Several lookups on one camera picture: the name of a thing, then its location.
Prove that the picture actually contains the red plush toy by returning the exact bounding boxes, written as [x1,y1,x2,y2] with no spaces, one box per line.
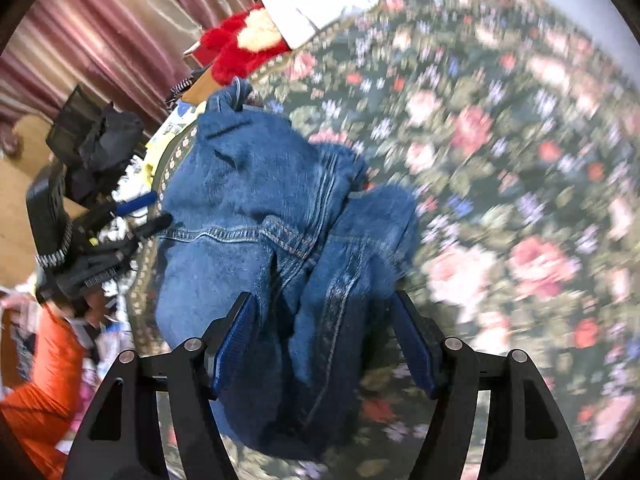
[192,2,293,86]

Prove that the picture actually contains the floral blanket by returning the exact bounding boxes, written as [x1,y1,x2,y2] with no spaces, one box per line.
[117,0,640,480]

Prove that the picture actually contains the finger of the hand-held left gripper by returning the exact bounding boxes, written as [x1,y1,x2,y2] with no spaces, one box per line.
[82,190,159,233]
[117,211,174,248]

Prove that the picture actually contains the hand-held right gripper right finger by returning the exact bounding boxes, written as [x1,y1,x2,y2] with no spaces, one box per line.
[390,289,586,480]

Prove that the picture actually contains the white cloth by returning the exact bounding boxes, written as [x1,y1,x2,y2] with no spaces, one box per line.
[262,0,408,50]

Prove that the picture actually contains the blue denim jeans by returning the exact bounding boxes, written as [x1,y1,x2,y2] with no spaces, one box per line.
[154,77,421,463]

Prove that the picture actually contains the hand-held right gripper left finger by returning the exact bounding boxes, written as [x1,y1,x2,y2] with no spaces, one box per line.
[62,290,259,480]

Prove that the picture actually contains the striped pink curtain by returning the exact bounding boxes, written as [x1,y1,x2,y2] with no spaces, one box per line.
[0,0,256,126]

